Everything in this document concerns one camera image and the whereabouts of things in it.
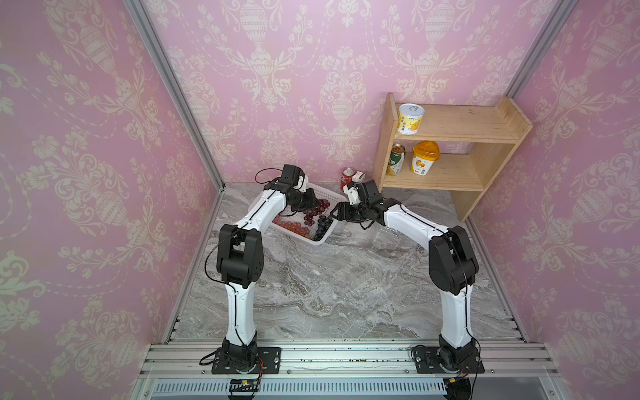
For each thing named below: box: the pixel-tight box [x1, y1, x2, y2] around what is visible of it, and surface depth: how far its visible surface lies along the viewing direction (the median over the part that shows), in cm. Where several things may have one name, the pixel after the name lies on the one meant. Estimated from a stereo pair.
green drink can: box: [385, 143, 406, 176], surface depth 89 cm
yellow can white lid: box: [396, 103, 425, 135], surface depth 76 cm
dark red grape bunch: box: [302, 198, 331, 226], surface depth 99 cm
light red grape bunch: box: [273, 215, 311, 238], surface depth 102 cm
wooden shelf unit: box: [373, 92, 534, 223], surface depth 87 cm
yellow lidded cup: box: [410, 140, 441, 176], surface depth 91 cm
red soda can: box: [340, 166, 357, 193], surface depth 114 cm
